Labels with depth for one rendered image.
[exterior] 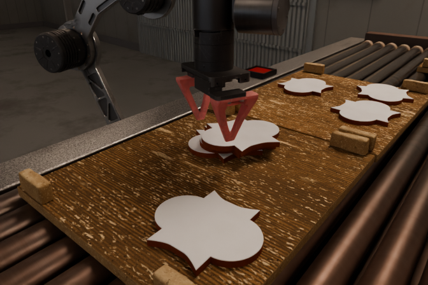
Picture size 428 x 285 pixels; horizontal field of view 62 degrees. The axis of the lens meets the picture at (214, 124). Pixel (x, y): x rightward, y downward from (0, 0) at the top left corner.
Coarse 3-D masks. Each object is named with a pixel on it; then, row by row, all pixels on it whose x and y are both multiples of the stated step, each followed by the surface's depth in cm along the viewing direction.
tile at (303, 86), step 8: (296, 80) 93; (304, 80) 93; (312, 80) 93; (320, 80) 93; (288, 88) 86; (296, 88) 86; (304, 88) 86; (312, 88) 86; (320, 88) 86; (328, 88) 88; (320, 96) 84
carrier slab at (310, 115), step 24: (264, 96) 84; (288, 96) 84; (312, 96) 84; (336, 96) 84; (264, 120) 70; (288, 120) 70; (312, 120) 70; (336, 120) 70; (408, 120) 70; (384, 144) 60
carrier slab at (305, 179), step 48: (144, 144) 60; (288, 144) 60; (96, 192) 47; (144, 192) 47; (192, 192) 47; (240, 192) 47; (288, 192) 47; (336, 192) 47; (96, 240) 39; (144, 240) 39; (288, 240) 39
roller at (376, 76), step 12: (420, 48) 145; (396, 60) 124; (408, 60) 130; (384, 72) 111; (84, 264) 38; (96, 264) 38; (60, 276) 37; (72, 276) 36; (84, 276) 37; (96, 276) 37; (108, 276) 38
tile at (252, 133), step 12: (252, 120) 63; (204, 132) 58; (216, 132) 58; (240, 132) 58; (252, 132) 58; (264, 132) 58; (276, 132) 58; (204, 144) 55; (216, 144) 54; (228, 144) 54; (240, 144) 54; (252, 144) 54; (264, 144) 55; (276, 144) 55
